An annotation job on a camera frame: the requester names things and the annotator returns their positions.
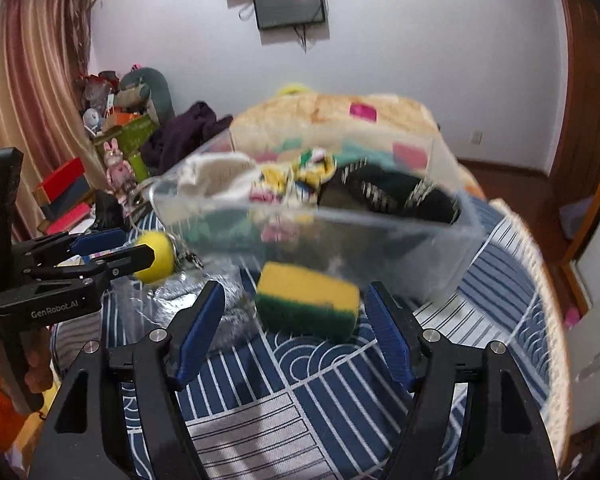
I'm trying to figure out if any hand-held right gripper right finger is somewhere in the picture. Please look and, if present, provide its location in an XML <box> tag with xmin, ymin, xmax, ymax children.
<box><xmin>362</xmin><ymin>281</ymin><xmax>561</xmax><ymax>480</ymax></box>

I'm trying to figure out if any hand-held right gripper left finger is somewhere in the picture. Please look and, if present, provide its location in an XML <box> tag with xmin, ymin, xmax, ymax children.
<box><xmin>27</xmin><ymin>280</ymin><xmax>226</xmax><ymax>480</ymax></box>

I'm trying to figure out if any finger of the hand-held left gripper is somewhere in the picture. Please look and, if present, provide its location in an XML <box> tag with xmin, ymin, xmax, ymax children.
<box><xmin>22</xmin><ymin>244</ymin><xmax>157</xmax><ymax>282</ymax></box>
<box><xmin>12</xmin><ymin>227</ymin><xmax>127</xmax><ymax>267</ymax></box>

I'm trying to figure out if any yellow ball keychain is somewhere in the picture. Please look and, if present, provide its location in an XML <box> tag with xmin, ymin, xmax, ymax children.
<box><xmin>132</xmin><ymin>231</ymin><xmax>206</xmax><ymax>284</ymax></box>

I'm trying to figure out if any yellow green sponge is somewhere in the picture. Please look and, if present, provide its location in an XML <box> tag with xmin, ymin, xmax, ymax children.
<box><xmin>255</xmin><ymin>261</ymin><xmax>361</xmax><ymax>344</ymax></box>

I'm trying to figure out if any clear plastic bin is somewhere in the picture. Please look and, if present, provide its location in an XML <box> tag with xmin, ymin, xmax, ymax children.
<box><xmin>147</xmin><ymin>129</ymin><xmax>487</xmax><ymax>307</ymax></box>

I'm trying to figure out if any person's left hand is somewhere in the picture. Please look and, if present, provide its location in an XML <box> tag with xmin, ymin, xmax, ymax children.
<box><xmin>23</xmin><ymin>330</ymin><xmax>57</xmax><ymax>397</ymax></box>

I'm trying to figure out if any red box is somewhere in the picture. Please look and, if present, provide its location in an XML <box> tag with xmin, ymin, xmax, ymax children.
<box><xmin>32</xmin><ymin>157</ymin><xmax>95</xmax><ymax>235</ymax></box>

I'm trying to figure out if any pink rabbit figurine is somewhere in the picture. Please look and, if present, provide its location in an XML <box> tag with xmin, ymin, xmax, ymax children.
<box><xmin>102</xmin><ymin>139</ymin><xmax>137</xmax><ymax>197</ymax></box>

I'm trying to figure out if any blue patterned mat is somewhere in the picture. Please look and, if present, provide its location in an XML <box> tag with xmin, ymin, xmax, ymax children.
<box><xmin>50</xmin><ymin>199</ymin><xmax>557</xmax><ymax>480</ymax></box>

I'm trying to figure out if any green box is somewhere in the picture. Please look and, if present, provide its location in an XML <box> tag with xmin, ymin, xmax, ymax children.
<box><xmin>94</xmin><ymin>114</ymin><xmax>159</xmax><ymax>182</ymax></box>

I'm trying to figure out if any white cloth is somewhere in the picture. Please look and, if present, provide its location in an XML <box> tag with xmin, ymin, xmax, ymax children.
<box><xmin>172</xmin><ymin>152</ymin><xmax>261</xmax><ymax>212</ymax></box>

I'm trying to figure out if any dark purple clothing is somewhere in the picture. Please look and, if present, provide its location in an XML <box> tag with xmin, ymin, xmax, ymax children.
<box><xmin>140</xmin><ymin>101</ymin><xmax>234</xmax><ymax>174</ymax></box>

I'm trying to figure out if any black striped cloth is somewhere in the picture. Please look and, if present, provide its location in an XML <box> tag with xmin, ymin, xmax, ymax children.
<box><xmin>319</xmin><ymin>159</ymin><xmax>464</xmax><ymax>226</ymax></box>

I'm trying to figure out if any green plush toy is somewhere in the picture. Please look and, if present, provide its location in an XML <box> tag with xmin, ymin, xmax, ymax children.
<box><xmin>117</xmin><ymin>66</ymin><xmax>176</xmax><ymax>127</ymax></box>

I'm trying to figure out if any striped curtain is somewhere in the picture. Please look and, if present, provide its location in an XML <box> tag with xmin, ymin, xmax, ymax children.
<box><xmin>0</xmin><ymin>0</ymin><xmax>95</xmax><ymax>243</ymax></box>

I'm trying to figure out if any colourful patterned cloth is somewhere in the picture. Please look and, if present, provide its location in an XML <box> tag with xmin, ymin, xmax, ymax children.
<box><xmin>251</xmin><ymin>147</ymin><xmax>337</xmax><ymax>207</ymax></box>

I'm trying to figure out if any cream printed blanket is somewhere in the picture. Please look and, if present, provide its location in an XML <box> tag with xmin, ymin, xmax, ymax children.
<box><xmin>229</xmin><ymin>91</ymin><xmax>482</xmax><ymax>196</ymax></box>

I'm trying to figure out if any small wall monitor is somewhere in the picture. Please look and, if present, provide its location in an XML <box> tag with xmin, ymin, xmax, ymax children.
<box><xmin>252</xmin><ymin>0</ymin><xmax>327</xmax><ymax>30</ymax></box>

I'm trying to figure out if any wooden door frame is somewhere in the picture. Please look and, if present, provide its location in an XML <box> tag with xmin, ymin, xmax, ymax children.
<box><xmin>550</xmin><ymin>0</ymin><xmax>600</xmax><ymax>313</ymax></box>

